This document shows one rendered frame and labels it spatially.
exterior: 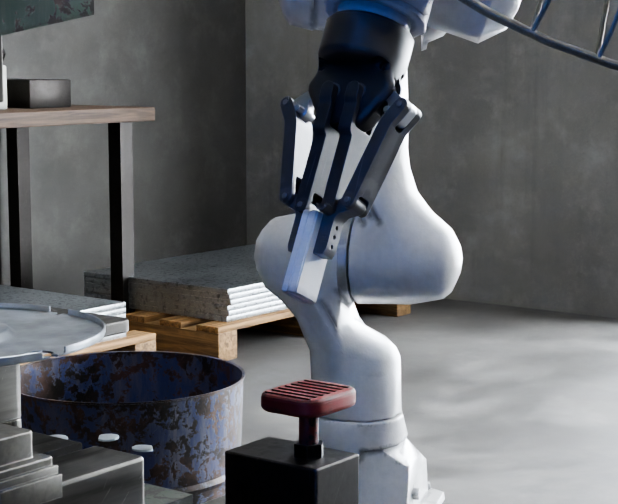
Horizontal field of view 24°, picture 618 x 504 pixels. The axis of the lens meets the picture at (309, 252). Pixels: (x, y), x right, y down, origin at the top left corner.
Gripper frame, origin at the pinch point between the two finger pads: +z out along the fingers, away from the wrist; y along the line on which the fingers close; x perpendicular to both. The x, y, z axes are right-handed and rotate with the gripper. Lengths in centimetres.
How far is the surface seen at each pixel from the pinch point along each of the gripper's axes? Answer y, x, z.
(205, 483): 86, -99, 12
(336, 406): -2.8, -4.9, 10.8
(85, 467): 12.2, 5.1, 20.5
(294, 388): 1.4, -4.4, 10.0
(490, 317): 219, -404, -98
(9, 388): 28.2, 0.8, 14.9
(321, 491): -2.7, -5.9, 17.5
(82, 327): 26.1, -3.6, 7.7
